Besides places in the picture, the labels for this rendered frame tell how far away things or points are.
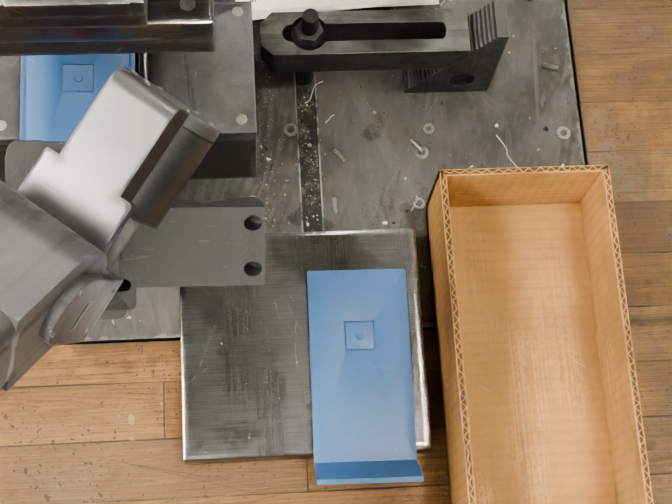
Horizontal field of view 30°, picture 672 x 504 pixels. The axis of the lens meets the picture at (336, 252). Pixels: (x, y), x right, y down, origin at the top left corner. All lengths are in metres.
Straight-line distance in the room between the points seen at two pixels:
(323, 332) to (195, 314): 0.09
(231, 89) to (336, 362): 0.20
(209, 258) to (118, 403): 0.24
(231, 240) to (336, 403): 0.23
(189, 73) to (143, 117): 0.29
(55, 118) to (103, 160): 0.27
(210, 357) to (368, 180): 0.18
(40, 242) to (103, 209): 0.05
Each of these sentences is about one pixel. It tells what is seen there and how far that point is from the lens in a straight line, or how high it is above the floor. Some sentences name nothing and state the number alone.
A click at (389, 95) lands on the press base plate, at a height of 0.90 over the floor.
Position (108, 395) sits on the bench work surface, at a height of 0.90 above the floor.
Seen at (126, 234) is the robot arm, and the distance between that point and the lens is 0.61.
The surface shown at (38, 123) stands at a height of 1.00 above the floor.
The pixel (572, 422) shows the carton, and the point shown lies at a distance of 0.91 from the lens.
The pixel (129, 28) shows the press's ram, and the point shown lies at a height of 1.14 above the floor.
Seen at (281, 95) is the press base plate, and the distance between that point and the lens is 0.96.
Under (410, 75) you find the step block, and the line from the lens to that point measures 0.97.
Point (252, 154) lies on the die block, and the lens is 0.89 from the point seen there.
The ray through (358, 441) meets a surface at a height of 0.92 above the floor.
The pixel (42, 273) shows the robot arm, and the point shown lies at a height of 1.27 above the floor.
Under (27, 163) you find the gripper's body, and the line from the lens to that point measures 0.72.
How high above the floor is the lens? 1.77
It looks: 72 degrees down
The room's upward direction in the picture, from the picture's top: 12 degrees clockwise
